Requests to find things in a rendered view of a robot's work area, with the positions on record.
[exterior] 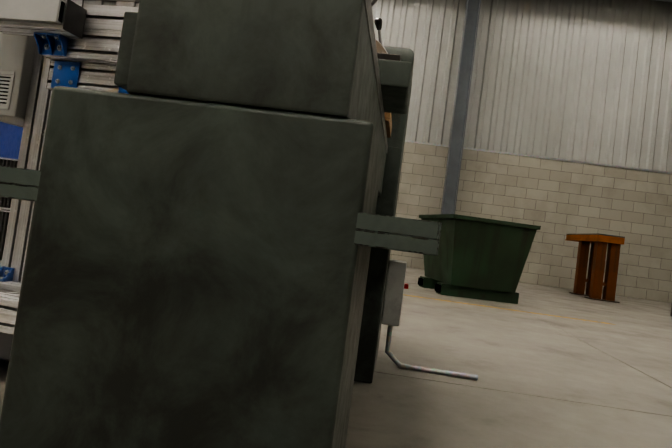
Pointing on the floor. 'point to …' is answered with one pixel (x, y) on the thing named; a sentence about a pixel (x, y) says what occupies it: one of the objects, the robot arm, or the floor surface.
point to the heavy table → (597, 265)
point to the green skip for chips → (478, 257)
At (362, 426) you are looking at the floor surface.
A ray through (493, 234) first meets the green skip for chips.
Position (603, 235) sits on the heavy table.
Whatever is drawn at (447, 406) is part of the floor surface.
